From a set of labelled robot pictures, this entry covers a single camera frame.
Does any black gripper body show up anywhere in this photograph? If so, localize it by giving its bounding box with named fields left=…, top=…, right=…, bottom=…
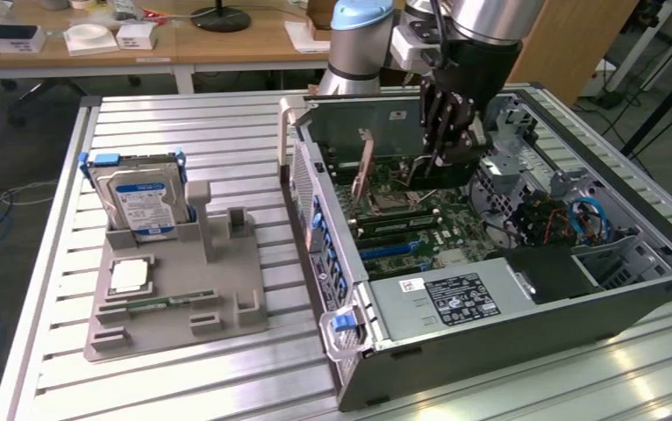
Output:
left=422, top=40, right=522, bottom=109

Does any wooden cabinet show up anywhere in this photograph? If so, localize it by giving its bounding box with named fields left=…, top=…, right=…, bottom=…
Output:
left=508, top=0, right=645, bottom=106

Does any CPU socket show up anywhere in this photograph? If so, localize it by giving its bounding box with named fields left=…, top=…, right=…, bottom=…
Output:
left=365, top=183, right=430, bottom=218

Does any green motherboard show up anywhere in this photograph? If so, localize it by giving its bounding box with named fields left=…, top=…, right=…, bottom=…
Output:
left=311, top=144, right=513, bottom=282

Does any blue expansion slot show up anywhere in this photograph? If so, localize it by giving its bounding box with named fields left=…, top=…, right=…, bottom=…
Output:
left=358, top=239, right=421, bottom=260

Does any white paper booklet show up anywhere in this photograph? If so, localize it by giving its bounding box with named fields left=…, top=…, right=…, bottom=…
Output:
left=283, top=20, right=333, bottom=54

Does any brown cardboard box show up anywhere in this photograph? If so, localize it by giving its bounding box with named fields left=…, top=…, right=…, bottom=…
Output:
left=303, top=0, right=341, bottom=32

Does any black plastic shroud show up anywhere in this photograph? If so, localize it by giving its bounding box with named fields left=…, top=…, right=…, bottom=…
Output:
left=508, top=245, right=604, bottom=304

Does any wooden desk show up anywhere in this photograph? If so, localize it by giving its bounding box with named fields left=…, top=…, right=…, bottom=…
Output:
left=0, top=0, right=337, bottom=82

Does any grey power supply unit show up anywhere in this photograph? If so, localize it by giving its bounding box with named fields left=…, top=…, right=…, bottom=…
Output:
left=369, top=257, right=542, bottom=342

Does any black round lamp base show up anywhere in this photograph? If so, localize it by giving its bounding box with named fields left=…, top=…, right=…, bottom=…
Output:
left=190, top=0, right=253, bottom=32

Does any grey black PC case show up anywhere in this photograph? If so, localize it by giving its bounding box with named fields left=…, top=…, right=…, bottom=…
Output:
left=277, top=82, right=672, bottom=414

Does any grey parts rack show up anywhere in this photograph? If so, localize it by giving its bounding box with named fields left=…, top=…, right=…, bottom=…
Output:
left=82, top=180, right=271, bottom=364

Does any hard disk blue caddy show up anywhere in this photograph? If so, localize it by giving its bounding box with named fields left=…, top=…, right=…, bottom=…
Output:
left=78, top=147, right=192, bottom=243

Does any small white box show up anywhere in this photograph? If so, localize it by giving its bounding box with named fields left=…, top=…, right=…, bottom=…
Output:
left=116, top=22, right=159, bottom=50

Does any green RAM stick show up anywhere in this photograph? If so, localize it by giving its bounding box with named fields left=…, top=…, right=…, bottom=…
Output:
left=127, top=292, right=198, bottom=313

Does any silver CPU chip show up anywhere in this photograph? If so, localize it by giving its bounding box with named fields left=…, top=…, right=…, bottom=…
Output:
left=108, top=259, right=154, bottom=296

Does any white box dark top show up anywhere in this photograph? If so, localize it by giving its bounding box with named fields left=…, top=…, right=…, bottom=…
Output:
left=0, top=24, right=50, bottom=54

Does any black camera cable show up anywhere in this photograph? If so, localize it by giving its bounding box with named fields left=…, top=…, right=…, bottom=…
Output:
left=421, top=0, right=460, bottom=69

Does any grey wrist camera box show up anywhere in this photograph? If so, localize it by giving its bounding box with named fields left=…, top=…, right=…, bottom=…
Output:
left=389, top=21, right=460, bottom=71

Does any blue SATA wire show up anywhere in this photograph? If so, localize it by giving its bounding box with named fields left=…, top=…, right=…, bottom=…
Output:
left=567, top=196, right=611, bottom=241

